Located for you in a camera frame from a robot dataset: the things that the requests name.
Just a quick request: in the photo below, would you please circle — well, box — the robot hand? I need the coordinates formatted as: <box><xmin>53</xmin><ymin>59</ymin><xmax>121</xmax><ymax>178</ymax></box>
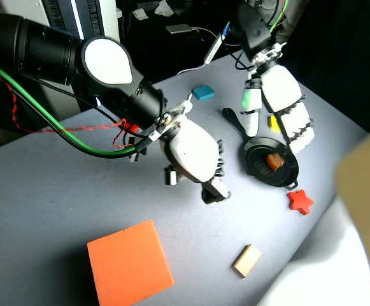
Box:
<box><xmin>240</xmin><ymin>62</ymin><xmax>315</xmax><ymax>156</ymax></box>
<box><xmin>159</xmin><ymin>117</ymin><xmax>232</xmax><ymax>205</ymax></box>

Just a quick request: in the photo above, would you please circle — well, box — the small brown block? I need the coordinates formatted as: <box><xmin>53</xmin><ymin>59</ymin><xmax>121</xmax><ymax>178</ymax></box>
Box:
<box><xmin>266</xmin><ymin>152</ymin><xmax>285</xmax><ymax>171</ymax></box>

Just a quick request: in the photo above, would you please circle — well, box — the yellow block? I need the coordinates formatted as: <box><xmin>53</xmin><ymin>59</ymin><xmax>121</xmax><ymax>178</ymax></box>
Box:
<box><xmin>268</xmin><ymin>114</ymin><xmax>283</xmax><ymax>133</ymax></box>

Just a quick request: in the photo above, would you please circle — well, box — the blue rectangular block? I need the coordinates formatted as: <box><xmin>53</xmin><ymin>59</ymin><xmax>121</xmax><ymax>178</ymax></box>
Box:
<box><xmin>192</xmin><ymin>84</ymin><xmax>215</xmax><ymax>101</ymax></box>

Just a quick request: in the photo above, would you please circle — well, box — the white flat adapter stick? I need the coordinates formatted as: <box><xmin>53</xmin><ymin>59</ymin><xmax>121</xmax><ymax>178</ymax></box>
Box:
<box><xmin>203</xmin><ymin>22</ymin><xmax>231</xmax><ymax>64</ymax></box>

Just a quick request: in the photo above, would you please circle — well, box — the grey power bank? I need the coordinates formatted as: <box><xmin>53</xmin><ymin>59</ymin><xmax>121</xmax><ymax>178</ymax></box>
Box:
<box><xmin>165</xmin><ymin>24</ymin><xmax>192</xmax><ymax>34</ymax></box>

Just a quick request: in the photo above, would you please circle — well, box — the red star block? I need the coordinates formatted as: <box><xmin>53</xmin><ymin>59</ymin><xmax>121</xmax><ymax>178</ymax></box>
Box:
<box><xmin>287</xmin><ymin>189</ymin><xmax>315</xmax><ymax>215</ymax></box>

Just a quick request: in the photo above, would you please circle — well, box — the tan wooden rectangular block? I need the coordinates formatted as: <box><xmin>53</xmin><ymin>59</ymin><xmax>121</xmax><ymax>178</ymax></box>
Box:
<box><xmin>231</xmin><ymin>244</ymin><xmax>262</xmax><ymax>279</ymax></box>

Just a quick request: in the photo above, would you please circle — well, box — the orange square block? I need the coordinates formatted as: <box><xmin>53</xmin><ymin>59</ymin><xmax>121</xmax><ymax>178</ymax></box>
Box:
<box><xmin>87</xmin><ymin>219</ymin><xmax>175</xmax><ymax>306</ymax></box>

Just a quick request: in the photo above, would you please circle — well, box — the tan cardboard sheet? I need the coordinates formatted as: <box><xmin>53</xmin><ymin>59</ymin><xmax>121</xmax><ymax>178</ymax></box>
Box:
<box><xmin>336</xmin><ymin>124</ymin><xmax>370</xmax><ymax>306</ymax></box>

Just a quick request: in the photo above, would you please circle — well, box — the grey table cloth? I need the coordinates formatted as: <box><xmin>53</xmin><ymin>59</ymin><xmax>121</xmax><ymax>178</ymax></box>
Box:
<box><xmin>0</xmin><ymin>54</ymin><xmax>370</xmax><ymax>306</ymax></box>

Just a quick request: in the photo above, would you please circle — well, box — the green cable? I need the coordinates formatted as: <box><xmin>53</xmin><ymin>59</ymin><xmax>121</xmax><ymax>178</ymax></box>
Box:
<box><xmin>269</xmin><ymin>0</ymin><xmax>290</xmax><ymax>33</ymax></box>
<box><xmin>0</xmin><ymin>59</ymin><xmax>147</xmax><ymax>159</ymax></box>

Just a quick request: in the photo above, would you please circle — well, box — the white cable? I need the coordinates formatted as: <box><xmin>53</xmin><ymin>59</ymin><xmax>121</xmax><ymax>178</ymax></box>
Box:
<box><xmin>176</xmin><ymin>60</ymin><xmax>210</xmax><ymax>77</ymax></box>

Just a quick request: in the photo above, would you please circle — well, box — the red braided cable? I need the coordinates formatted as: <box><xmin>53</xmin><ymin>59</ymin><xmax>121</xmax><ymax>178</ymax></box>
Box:
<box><xmin>0</xmin><ymin>66</ymin><xmax>131</xmax><ymax>149</ymax></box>

